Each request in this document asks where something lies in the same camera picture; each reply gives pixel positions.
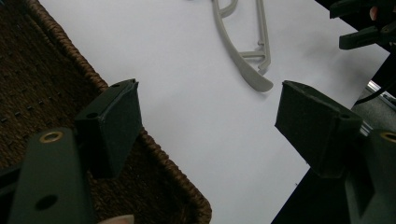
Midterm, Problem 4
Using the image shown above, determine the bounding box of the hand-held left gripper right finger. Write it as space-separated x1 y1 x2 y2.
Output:
274 79 364 179

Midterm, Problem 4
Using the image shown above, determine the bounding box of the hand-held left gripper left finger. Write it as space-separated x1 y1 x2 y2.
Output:
74 78 144 180

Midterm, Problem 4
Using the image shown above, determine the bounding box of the grey plastic clothes hanger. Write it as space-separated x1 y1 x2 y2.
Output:
211 0 275 93

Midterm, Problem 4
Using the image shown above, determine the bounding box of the brown woven basket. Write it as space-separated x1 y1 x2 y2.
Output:
0 0 213 224

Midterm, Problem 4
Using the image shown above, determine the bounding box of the aluminium frame rail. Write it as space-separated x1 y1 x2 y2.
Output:
359 79 396 138

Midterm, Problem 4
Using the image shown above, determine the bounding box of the black cable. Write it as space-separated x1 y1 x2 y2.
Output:
354 81 396 105

